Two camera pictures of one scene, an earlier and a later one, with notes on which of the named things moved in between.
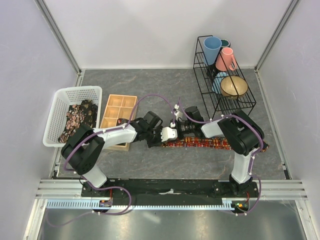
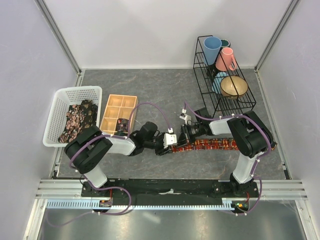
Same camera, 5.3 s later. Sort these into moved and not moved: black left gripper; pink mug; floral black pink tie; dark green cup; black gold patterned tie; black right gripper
Moved: black left gripper; black right gripper
Not moved: black gold patterned tie; dark green cup; floral black pink tie; pink mug
